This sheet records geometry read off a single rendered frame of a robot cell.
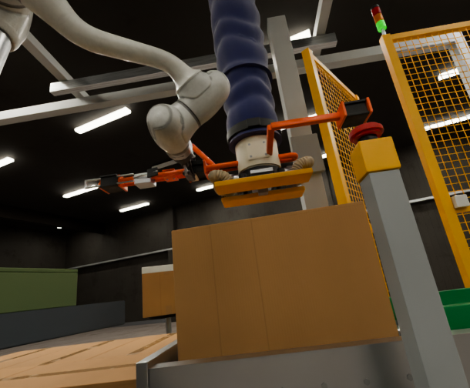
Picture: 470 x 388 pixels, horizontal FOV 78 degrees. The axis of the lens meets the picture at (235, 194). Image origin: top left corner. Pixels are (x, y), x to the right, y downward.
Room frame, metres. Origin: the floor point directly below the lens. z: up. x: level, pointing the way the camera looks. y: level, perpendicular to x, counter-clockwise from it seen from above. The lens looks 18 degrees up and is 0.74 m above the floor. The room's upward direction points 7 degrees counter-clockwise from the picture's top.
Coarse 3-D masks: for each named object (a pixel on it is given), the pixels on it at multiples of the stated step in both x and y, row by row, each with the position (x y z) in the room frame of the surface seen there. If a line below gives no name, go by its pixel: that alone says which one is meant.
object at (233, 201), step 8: (248, 192) 1.17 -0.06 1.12; (256, 192) 1.13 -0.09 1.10; (272, 192) 1.12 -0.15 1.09; (280, 192) 1.12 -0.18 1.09; (288, 192) 1.12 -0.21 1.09; (296, 192) 1.14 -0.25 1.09; (224, 200) 1.13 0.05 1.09; (232, 200) 1.13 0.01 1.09; (240, 200) 1.14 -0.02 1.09; (248, 200) 1.16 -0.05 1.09; (256, 200) 1.17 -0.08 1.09; (264, 200) 1.19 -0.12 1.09; (272, 200) 1.21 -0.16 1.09
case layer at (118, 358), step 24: (144, 336) 1.92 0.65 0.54; (168, 336) 1.77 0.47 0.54; (0, 360) 1.66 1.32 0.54; (24, 360) 1.55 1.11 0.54; (48, 360) 1.46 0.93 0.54; (72, 360) 1.37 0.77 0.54; (96, 360) 1.29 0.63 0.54; (120, 360) 1.23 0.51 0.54; (0, 384) 1.07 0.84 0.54; (24, 384) 1.03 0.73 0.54; (48, 384) 0.98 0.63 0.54; (72, 384) 0.95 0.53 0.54; (96, 384) 0.93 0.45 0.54; (120, 384) 0.92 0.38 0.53
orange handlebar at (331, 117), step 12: (288, 120) 0.80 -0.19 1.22; (300, 120) 0.80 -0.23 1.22; (312, 120) 0.80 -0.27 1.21; (324, 120) 0.80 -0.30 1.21; (336, 120) 0.81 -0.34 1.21; (288, 156) 1.05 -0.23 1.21; (216, 168) 1.06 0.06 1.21; (120, 180) 1.08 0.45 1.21; (156, 180) 1.11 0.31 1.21; (168, 180) 1.11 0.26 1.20
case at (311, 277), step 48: (192, 240) 0.91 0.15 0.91; (240, 240) 0.89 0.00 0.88; (288, 240) 0.88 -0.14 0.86; (336, 240) 0.86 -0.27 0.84; (192, 288) 0.92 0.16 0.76; (240, 288) 0.90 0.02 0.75; (288, 288) 0.88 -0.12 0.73; (336, 288) 0.86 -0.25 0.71; (384, 288) 0.85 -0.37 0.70; (192, 336) 0.92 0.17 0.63; (240, 336) 0.90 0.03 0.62; (288, 336) 0.88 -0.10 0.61; (336, 336) 0.87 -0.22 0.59; (384, 336) 0.85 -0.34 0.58
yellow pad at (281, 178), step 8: (280, 168) 0.97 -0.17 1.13; (240, 176) 0.98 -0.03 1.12; (256, 176) 0.94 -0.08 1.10; (264, 176) 0.93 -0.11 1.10; (272, 176) 0.93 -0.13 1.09; (280, 176) 0.93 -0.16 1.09; (288, 176) 0.94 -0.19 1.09; (296, 176) 0.95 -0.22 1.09; (304, 176) 0.96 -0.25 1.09; (216, 184) 0.94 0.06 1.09; (224, 184) 0.94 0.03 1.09; (232, 184) 0.94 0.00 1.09; (240, 184) 0.95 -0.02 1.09; (248, 184) 0.96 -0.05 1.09; (256, 184) 0.97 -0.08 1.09; (264, 184) 0.98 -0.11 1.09; (272, 184) 1.00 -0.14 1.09; (280, 184) 1.01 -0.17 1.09; (288, 184) 1.02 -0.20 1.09; (224, 192) 1.02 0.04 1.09; (232, 192) 1.03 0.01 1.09
